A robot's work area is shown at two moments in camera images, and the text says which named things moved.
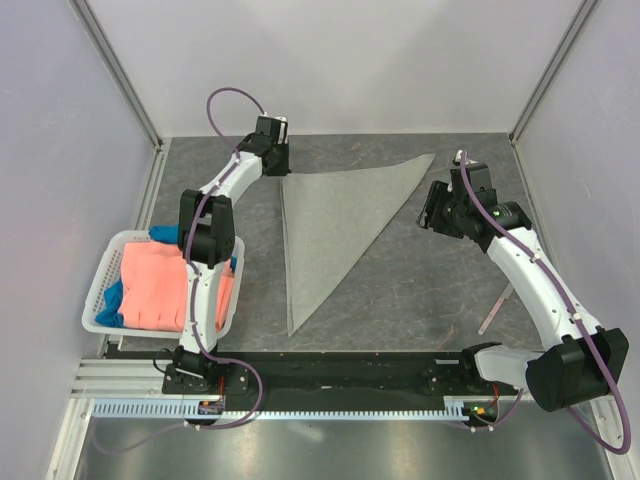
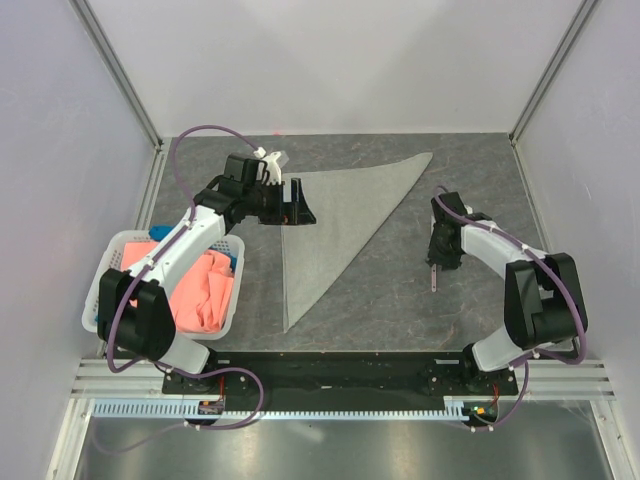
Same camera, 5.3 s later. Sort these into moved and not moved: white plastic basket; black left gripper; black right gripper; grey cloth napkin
Moved: black left gripper; black right gripper
Not moved: grey cloth napkin; white plastic basket
